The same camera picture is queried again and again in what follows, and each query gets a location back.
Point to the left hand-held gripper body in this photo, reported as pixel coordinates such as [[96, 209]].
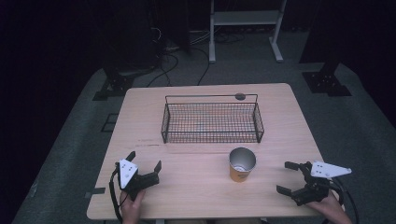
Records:
[[127, 174]]

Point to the black tape strip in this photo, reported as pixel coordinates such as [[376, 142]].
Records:
[[95, 192]]

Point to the dark round disc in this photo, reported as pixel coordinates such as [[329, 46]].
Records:
[[240, 96]]

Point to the black stand base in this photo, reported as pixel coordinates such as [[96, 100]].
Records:
[[115, 84], [325, 82]]

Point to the metal cup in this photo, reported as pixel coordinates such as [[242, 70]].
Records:
[[240, 174]]

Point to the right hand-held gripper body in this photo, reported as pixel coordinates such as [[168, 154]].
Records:
[[316, 188]]

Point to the person's right hand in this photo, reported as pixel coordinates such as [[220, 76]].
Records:
[[329, 207]]

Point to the white metal stand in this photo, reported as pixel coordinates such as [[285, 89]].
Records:
[[246, 17]]

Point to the person's left hand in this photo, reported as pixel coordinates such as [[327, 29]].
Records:
[[132, 207]]

